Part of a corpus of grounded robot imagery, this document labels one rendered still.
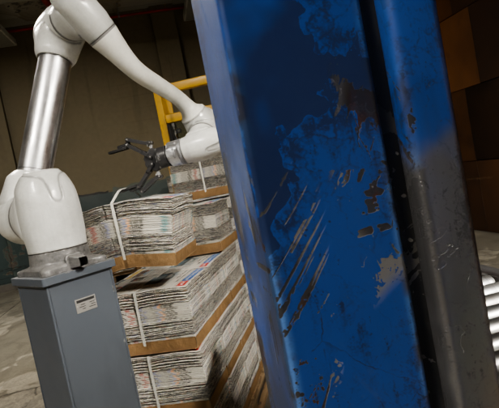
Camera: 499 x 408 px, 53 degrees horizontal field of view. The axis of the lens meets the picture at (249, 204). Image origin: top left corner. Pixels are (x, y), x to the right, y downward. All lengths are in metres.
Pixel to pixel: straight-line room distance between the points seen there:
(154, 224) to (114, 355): 0.46
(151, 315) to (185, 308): 0.13
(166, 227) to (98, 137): 7.26
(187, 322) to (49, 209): 0.65
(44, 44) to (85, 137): 7.22
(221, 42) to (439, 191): 0.09
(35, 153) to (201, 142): 0.52
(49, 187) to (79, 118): 7.59
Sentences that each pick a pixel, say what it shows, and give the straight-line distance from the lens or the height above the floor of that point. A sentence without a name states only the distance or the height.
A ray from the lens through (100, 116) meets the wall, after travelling 8.93.
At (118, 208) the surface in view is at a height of 1.12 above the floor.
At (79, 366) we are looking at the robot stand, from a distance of 1.42.
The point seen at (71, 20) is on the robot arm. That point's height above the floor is 1.69.
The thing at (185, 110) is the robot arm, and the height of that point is 1.42.
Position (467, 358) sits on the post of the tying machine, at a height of 1.08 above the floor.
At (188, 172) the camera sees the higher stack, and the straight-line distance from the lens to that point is 2.90.
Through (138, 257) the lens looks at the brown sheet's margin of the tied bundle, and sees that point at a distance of 1.73.
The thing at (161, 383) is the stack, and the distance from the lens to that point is 1.90.
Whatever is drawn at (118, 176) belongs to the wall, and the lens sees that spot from 8.82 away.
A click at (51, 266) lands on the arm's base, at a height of 1.02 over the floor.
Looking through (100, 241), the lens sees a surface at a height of 1.03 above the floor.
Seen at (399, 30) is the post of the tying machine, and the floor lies 1.20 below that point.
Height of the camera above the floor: 1.16
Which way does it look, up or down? 4 degrees down
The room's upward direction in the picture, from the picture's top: 11 degrees counter-clockwise
